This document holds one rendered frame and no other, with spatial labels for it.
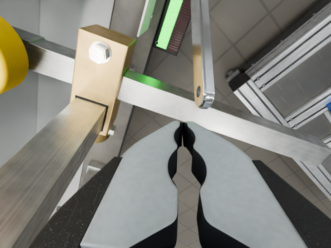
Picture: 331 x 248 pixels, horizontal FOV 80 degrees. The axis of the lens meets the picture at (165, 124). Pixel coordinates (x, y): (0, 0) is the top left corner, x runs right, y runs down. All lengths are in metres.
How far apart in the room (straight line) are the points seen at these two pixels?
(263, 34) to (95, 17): 0.86
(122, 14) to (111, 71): 0.17
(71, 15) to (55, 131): 0.34
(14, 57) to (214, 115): 0.21
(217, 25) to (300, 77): 0.44
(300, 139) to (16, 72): 0.33
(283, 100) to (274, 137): 0.79
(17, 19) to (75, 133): 0.32
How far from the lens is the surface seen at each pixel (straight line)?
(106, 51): 0.21
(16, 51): 0.24
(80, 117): 0.21
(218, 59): 1.12
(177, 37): 0.37
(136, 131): 1.30
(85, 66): 0.23
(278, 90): 1.04
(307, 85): 1.09
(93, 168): 0.52
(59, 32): 0.51
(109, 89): 0.23
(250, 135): 0.28
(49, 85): 0.57
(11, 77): 0.23
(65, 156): 0.17
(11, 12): 0.46
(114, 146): 0.49
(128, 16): 0.38
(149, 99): 0.24
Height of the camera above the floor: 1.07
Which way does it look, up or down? 59 degrees down
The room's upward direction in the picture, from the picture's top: 176 degrees counter-clockwise
